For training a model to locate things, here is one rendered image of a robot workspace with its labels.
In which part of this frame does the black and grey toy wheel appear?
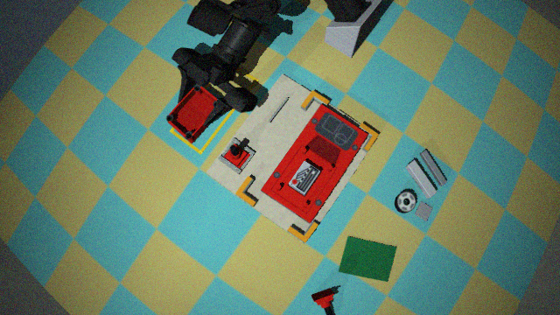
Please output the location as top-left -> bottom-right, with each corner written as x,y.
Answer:
395,191 -> 416,213

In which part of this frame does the green flat rectangular mat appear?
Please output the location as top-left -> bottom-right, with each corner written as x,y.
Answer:
339,236 -> 397,282

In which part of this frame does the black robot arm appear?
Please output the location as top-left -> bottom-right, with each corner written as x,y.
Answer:
187,0 -> 372,86

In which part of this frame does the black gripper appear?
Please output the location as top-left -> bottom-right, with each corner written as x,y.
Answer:
172,40 -> 257,126

